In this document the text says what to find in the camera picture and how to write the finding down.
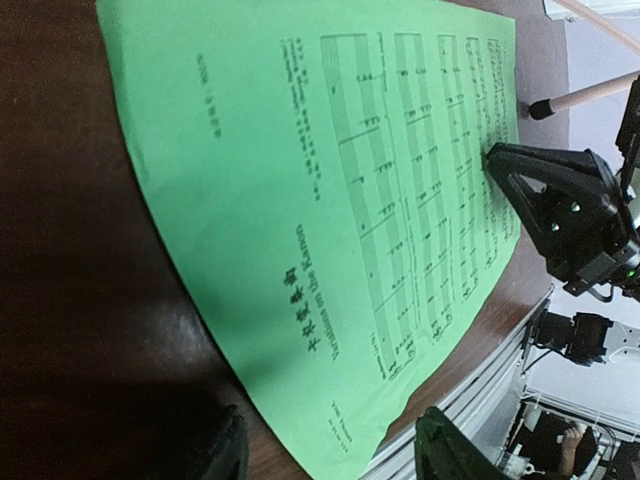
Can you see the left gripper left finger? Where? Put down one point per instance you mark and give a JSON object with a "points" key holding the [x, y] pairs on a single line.
{"points": [[225, 454]]}

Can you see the green sheet music paper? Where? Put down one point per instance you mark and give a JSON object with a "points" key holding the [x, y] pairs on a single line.
{"points": [[315, 171]]}

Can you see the aluminium front rail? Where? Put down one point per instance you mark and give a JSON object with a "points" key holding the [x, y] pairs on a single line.
{"points": [[478, 387]]}

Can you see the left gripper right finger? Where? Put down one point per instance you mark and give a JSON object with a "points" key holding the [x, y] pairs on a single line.
{"points": [[442, 451]]}

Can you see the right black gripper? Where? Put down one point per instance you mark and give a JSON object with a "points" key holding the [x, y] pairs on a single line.
{"points": [[563, 192]]}

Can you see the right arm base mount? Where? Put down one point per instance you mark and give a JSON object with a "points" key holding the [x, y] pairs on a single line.
{"points": [[586, 339]]}

